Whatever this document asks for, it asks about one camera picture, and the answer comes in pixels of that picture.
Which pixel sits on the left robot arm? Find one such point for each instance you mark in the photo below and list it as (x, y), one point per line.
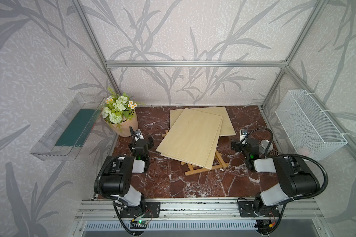
(114, 178)

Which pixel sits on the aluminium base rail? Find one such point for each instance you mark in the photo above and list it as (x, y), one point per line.
(223, 208)

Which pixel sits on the white wire basket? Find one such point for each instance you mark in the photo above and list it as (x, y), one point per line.
(307, 125)

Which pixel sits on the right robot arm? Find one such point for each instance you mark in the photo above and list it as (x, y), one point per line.
(299, 177)

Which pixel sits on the metal tin can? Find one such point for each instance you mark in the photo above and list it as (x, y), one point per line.
(265, 147)

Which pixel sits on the pink item in basket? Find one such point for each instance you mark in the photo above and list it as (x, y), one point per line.
(304, 151)

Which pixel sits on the aluminium frame crossbar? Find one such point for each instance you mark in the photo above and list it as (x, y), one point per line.
(223, 64)

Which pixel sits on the wooden board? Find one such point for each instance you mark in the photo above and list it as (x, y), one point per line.
(208, 161)
(226, 129)
(192, 137)

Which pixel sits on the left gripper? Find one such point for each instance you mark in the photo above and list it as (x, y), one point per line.
(149, 143)

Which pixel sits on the clear acrylic shelf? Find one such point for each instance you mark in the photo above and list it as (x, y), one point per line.
(46, 150)

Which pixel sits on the wooden easel frame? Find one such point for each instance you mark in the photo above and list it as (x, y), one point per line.
(193, 169)

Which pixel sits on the potted artificial flowers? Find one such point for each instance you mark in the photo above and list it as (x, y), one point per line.
(119, 113)

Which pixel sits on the green mat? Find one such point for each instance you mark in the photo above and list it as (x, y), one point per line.
(78, 130)

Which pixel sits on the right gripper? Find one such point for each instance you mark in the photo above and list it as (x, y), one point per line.
(238, 145)

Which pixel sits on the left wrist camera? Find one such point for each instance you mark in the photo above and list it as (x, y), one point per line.
(137, 135)

